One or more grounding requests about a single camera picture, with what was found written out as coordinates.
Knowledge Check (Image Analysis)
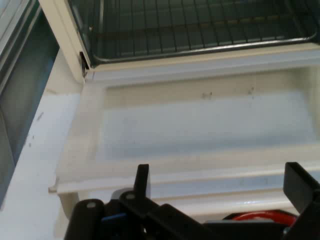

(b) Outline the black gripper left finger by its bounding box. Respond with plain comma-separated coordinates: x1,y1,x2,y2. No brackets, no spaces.
64,163,206,240

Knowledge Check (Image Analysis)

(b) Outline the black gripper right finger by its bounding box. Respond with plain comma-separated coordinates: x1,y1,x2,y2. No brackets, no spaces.
283,161,320,240

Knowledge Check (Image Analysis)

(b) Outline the red round object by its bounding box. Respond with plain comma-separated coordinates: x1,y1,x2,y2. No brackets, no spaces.
231,210,298,227

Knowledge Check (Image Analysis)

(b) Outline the white oven door with glass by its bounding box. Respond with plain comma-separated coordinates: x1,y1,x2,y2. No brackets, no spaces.
48,46,320,221

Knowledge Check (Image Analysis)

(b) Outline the black oven door hinge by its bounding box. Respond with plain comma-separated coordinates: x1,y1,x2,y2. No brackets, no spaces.
79,50,89,79

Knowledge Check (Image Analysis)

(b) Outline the grey framed glass panel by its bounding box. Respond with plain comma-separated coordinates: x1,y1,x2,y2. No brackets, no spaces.
0,0,60,210

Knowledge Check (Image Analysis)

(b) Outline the white toaster oven body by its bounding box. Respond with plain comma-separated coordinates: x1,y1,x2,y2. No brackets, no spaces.
38,0,320,85

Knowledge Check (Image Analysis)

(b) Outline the dark wire oven rack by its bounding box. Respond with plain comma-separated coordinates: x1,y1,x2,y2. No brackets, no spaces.
93,0,312,58

